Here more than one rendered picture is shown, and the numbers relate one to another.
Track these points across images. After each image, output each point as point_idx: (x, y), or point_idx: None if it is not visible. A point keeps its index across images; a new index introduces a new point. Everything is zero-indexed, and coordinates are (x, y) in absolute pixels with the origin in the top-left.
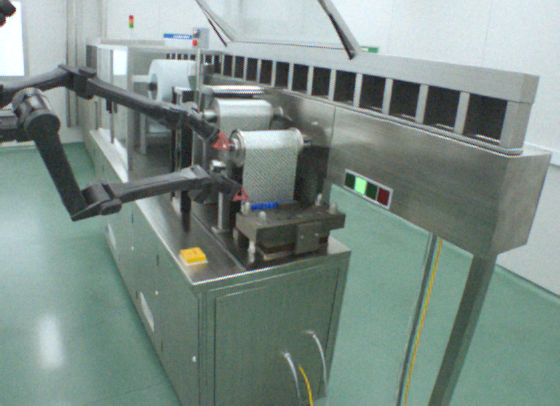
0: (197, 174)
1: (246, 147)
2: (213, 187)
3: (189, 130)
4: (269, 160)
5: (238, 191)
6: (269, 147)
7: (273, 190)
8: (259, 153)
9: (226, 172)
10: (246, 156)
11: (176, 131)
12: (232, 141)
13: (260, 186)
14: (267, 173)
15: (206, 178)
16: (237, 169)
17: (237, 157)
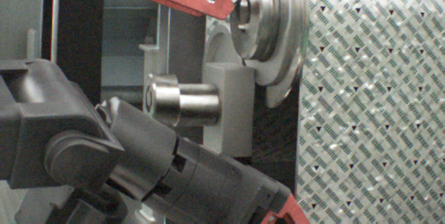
0: (30, 100)
1: None
2: (132, 189)
3: None
4: (427, 71)
5: (272, 221)
6: (423, 6)
7: (443, 221)
8: (378, 30)
9: (221, 134)
10: (313, 39)
11: (54, 3)
12: None
13: (385, 201)
14: (419, 137)
15: (74, 122)
16: (283, 133)
17: (271, 51)
